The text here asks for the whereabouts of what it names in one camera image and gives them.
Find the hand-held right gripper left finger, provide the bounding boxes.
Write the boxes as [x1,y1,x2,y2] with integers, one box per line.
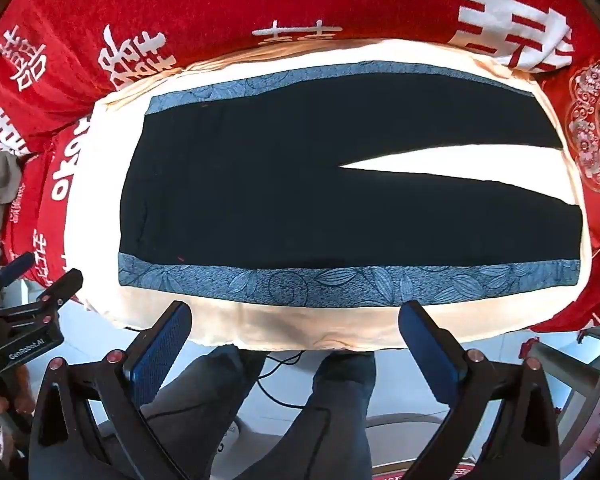
[28,301,193,480]

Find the person's left hand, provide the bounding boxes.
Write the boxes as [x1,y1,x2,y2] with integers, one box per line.
[0,365,37,418]

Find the red printed blanket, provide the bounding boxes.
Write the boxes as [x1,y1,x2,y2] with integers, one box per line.
[0,0,600,336]

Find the red cloth with gold medallion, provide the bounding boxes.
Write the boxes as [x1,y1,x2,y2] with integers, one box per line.
[527,57,600,336]

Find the person's leg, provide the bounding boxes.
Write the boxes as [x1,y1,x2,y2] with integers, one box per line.
[140,346,268,480]
[237,351,377,480]

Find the person's left leg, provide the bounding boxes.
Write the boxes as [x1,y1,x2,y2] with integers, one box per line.
[140,346,268,480]

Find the white shoe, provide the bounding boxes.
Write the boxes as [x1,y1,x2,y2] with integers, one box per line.
[217,417,253,458]

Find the person's right leg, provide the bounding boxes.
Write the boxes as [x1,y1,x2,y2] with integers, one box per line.
[237,351,377,480]

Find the cream padded cloth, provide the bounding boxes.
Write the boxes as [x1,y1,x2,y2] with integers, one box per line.
[62,39,597,352]

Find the black cable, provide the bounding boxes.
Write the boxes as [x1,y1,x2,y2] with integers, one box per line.
[257,351,306,408]

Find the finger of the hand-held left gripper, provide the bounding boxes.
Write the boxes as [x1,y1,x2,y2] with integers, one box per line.
[0,252,36,283]
[32,268,84,313]

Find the black pants with blue trim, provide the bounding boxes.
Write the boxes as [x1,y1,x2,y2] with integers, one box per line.
[117,61,584,307]

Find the grey metal frame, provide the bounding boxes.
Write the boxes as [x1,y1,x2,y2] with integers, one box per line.
[527,322,600,463]

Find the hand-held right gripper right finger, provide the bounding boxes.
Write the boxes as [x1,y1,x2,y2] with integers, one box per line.
[397,300,561,480]

